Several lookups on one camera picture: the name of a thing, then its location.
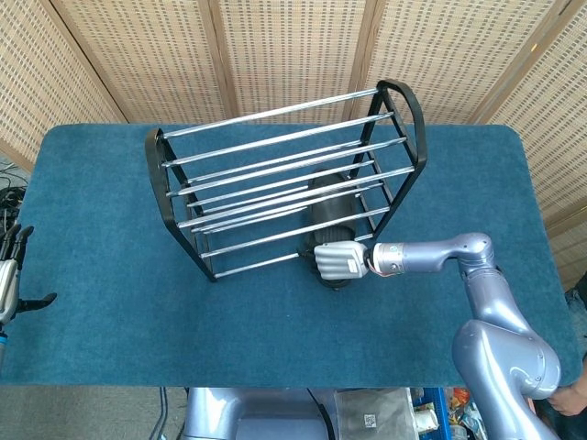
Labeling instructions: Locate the person hand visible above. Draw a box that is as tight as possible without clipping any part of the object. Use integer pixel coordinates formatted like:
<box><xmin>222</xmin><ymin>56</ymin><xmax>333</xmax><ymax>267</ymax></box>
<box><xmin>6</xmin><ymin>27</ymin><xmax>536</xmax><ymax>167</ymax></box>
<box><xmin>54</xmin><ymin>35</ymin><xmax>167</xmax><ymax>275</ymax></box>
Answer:
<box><xmin>548</xmin><ymin>379</ymin><xmax>587</xmax><ymax>417</ymax></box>

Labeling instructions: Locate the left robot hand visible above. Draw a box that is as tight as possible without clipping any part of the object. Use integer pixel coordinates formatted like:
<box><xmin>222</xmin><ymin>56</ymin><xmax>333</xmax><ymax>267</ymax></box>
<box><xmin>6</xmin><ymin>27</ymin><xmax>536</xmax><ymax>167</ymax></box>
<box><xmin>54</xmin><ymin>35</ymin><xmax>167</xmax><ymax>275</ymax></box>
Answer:
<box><xmin>0</xmin><ymin>225</ymin><xmax>59</xmax><ymax>326</ymax></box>

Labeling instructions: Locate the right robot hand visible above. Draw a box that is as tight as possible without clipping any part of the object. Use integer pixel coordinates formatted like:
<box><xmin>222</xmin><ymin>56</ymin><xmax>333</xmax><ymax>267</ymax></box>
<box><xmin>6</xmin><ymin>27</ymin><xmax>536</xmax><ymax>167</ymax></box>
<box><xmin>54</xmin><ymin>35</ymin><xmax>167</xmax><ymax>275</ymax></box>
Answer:
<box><xmin>300</xmin><ymin>241</ymin><xmax>371</xmax><ymax>282</ymax></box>

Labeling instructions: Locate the black rubber slipper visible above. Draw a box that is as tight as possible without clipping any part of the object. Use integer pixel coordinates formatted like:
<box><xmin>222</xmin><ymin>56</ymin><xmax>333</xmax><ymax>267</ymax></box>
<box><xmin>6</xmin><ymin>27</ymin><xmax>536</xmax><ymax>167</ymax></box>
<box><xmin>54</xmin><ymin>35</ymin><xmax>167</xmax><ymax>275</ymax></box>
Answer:
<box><xmin>297</xmin><ymin>167</ymin><xmax>368</xmax><ymax>292</ymax></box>

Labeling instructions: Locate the black and chrome shoe rack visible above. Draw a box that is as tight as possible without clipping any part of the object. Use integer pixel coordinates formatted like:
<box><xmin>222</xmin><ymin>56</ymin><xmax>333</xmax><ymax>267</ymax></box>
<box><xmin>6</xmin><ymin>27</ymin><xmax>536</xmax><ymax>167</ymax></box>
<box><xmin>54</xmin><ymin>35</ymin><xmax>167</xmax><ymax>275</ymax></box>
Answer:
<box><xmin>144</xmin><ymin>79</ymin><xmax>429</xmax><ymax>282</ymax></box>

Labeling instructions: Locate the blue felt table cover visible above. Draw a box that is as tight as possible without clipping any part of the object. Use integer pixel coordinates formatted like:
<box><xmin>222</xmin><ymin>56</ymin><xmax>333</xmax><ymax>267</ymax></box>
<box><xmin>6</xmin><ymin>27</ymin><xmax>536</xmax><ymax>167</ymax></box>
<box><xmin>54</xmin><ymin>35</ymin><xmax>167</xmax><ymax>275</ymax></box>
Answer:
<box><xmin>0</xmin><ymin>122</ymin><xmax>581</xmax><ymax>389</ymax></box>

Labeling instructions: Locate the blue plastic crate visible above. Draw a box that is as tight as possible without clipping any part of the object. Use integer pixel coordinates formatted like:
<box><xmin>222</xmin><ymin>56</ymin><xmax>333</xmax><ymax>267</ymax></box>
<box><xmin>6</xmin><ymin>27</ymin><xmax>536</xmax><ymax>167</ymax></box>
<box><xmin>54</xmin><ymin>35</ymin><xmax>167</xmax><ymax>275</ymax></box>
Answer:
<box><xmin>409</xmin><ymin>387</ymin><xmax>449</xmax><ymax>440</ymax></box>

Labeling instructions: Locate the grey bag with QR label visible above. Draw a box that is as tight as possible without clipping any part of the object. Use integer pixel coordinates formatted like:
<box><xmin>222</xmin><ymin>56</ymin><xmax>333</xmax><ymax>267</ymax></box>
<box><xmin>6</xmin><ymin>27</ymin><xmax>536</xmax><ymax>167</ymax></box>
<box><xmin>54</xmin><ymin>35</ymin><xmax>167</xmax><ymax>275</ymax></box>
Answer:
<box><xmin>333</xmin><ymin>388</ymin><xmax>421</xmax><ymax>440</ymax></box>

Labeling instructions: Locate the grey robot torso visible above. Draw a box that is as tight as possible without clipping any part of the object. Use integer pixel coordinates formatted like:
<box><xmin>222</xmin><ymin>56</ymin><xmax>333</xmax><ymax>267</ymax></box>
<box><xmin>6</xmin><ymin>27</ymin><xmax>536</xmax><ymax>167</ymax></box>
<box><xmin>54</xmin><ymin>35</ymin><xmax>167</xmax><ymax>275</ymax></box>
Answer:
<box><xmin>182</xmin><ymin>387</ymin><xmax>340</xmax><ymax>440</ymax></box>

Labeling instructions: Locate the woven bamboo folding screen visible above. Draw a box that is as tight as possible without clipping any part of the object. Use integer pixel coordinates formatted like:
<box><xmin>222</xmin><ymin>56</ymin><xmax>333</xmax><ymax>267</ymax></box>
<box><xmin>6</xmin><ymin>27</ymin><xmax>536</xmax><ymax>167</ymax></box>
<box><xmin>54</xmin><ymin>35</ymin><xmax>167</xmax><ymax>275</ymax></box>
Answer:
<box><xmin>0</xmin><ymin>0</ymin><xmax>587</xmax><ymax>291</ymax></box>

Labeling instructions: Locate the black cable bundle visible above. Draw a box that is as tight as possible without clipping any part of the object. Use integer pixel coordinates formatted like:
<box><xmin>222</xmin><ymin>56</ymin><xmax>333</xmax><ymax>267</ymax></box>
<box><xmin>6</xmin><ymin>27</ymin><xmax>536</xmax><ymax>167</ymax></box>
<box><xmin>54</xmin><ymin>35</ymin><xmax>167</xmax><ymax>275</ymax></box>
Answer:
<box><xmin>0</xmin><ymin>155</ymin><xmax>29</xmax><ymax>230</ymax></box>

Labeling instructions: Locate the thin black cable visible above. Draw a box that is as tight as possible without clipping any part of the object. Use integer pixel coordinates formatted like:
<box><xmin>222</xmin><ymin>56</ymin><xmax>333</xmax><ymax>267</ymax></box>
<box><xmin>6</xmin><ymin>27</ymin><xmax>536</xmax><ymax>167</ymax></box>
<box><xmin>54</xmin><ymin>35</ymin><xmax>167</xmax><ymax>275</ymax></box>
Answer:
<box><xmin>157</xmin><ymin>387</ymin><xmax>169</xmax><ymax>440</ymax></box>

